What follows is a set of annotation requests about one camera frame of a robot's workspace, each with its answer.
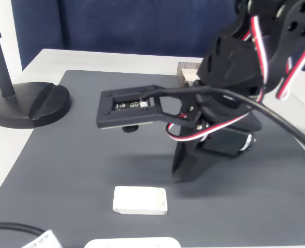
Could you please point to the white printed paper label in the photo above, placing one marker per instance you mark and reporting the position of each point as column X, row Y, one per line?
column 42, row 240

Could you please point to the dark blue curtain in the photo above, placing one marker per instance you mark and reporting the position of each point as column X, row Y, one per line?
column 129, row 25

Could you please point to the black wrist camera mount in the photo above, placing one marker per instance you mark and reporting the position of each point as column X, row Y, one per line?
column 126, row 107

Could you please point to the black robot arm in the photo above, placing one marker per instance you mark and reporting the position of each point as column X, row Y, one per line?
column 235, row 56

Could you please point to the white rectangular block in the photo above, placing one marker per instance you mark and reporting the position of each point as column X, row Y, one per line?
column 138, row 200

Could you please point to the patterned open cardboard box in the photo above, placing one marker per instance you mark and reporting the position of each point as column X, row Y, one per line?
column 187, row 71

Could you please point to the black round-base stand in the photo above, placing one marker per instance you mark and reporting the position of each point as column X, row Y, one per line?
column 26, row 106

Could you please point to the white rounded electronic device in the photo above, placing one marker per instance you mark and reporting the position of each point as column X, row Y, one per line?
column 131, row 242

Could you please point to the grey rubber mat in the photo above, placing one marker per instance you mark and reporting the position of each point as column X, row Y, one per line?
column 90, row 168

